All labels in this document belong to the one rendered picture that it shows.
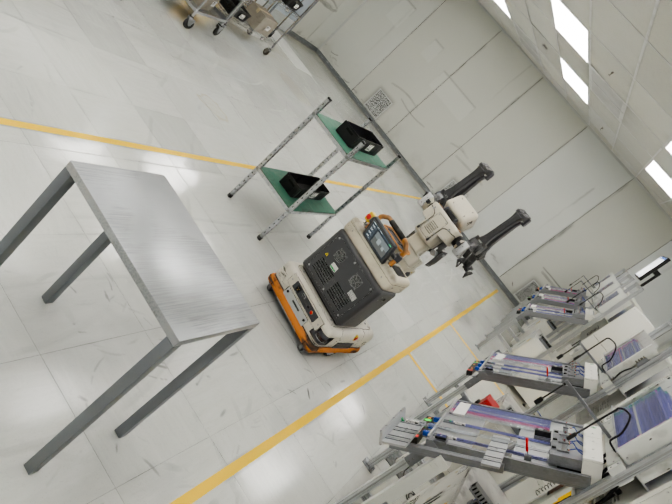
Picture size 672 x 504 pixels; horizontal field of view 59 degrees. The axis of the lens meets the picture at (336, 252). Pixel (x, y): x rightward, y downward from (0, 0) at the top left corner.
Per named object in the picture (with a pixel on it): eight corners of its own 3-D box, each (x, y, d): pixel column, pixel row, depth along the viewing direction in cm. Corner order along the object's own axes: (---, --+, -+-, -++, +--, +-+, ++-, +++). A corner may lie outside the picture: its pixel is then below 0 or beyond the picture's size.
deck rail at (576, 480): (424, 451, 277) (425, 438, 276) (425, 450, 279) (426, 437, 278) (589, 491, 250) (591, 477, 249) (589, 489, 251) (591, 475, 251)
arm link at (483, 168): (484, 157, 415) (492, 167, 411) (487, 164, 427) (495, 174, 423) (431, 195, 423) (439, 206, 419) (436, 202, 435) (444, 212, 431)
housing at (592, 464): (579, 489, 253) (583, 457, 252) (580, 450, 298) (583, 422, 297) (599, 494, 250) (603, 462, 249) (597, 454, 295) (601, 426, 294)
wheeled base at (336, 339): (304, 355, 384) (331, 334, 376) (263, 277, 411) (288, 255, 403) (354, 356, 441) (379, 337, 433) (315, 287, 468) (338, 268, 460)
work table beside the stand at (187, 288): (48, 295, 257) (164, 175, 231) (125, 435, 240) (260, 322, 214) (-57, 305, 216) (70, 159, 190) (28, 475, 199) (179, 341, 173)
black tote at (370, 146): (348, 147, 440) (359, 137, 436) (335, 129, 444) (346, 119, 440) (374, 156, 493) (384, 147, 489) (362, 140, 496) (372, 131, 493)
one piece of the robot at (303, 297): (314, 331, 383) (323, 323, 380) (286, 279, 400) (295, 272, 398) (316, 331, 385) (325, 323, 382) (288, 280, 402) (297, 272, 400)
